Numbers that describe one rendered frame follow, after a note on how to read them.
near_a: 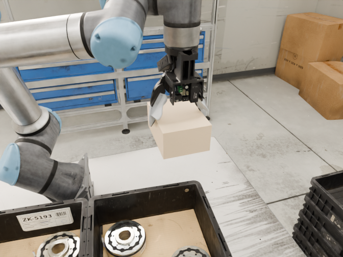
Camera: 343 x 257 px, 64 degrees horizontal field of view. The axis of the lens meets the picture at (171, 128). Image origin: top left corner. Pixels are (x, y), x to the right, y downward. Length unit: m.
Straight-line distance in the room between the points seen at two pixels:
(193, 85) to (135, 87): 1.89
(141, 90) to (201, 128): 1.87
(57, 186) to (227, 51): 3.05
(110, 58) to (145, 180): 0.73
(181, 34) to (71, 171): 0.59
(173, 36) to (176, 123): 0.20
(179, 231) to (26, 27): 0.59
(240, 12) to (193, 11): 3.06
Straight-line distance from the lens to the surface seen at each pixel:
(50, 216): 0.80
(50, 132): 0.99
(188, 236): 0.78
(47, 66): 2.36
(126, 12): 0.48
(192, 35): 0.57
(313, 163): 2.55
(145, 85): 2.48
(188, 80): 0.59
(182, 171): 1.15
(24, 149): 0.95
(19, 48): 0.54
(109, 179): 1.14
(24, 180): 0.94
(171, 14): 0.56
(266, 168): 2.35
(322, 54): 3.62
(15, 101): 0.88
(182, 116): 0.68
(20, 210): 0.80
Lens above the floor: 1.47
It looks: 33 degrees down
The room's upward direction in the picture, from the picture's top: straight up
